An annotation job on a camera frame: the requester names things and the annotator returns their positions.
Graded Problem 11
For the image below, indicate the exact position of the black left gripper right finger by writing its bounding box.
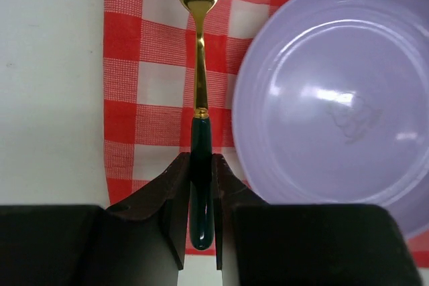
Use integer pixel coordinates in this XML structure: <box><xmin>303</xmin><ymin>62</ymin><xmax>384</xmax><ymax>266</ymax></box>
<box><xmin>211</xmin><ymin>153</ymin><xmax>267</xmax><ymax>270</ymax></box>

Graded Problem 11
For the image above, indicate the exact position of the purple plastic plate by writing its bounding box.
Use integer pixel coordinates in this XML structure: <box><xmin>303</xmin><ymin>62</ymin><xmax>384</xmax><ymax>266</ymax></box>
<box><xmin>232</xmin><ymin>0</ymin><xmax>428</xmax><ymax>237</ymax></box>

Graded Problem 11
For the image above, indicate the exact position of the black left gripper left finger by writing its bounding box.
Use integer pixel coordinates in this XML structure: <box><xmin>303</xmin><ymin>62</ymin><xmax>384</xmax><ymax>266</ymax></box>
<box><xmin>107</xmin><ymin>153</ymin><xmax>190</xmax><ymax>271</ymax></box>

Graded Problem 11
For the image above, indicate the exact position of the red white checkered cloth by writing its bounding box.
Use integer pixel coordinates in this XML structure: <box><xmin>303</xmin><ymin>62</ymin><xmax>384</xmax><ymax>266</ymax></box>
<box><xmin>101</xmin><ymin>0</ymin><xmax>429</xmax><ymax>267</ymax></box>

